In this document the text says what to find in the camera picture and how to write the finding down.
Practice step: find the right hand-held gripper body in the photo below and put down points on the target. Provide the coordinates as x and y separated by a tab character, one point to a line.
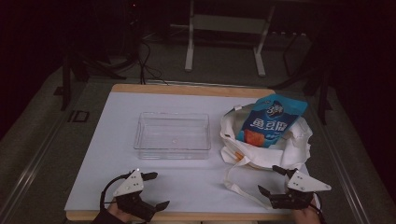
303	183

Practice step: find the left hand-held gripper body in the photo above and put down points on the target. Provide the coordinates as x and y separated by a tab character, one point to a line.
130	186

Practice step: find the white cloth tote bag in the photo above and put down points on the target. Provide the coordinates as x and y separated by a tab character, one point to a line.
280	155

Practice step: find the clear plastic container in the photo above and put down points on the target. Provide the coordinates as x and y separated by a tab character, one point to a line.
172	137

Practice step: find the blue snack packet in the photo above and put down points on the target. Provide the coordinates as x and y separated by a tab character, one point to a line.
271	121

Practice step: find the person's left hand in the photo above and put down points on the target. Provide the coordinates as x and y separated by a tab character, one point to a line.
117	214

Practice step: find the person's right hand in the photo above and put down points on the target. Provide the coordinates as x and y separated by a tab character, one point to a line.
306	215

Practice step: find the white table mat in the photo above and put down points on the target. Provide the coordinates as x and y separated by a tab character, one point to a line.
186	186

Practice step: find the small orange item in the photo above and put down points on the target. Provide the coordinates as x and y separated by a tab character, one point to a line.
238	155

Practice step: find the floor socket plate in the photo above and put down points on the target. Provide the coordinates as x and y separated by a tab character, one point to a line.
79	116

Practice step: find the black tripod stand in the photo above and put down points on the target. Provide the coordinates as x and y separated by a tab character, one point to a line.
322	87
67	81

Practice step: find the white metal stand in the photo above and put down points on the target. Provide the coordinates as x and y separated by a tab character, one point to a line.
258	49

